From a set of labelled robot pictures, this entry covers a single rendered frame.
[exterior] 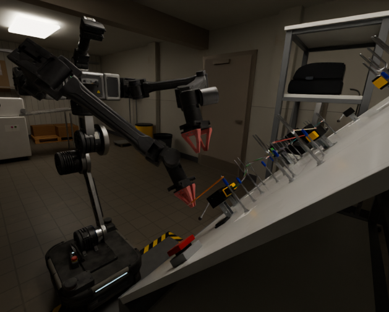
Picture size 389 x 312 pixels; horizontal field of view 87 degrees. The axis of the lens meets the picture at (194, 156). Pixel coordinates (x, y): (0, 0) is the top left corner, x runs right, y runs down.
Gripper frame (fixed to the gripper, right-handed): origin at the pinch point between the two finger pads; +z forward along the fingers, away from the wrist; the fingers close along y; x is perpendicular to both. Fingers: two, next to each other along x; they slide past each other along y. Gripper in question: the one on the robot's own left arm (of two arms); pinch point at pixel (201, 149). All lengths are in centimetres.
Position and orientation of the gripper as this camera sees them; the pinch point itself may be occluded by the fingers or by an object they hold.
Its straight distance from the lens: 69.8
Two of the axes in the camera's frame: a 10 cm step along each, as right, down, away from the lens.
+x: -8.0, 2.0, 5.6
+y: 5.5, -1.4, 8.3
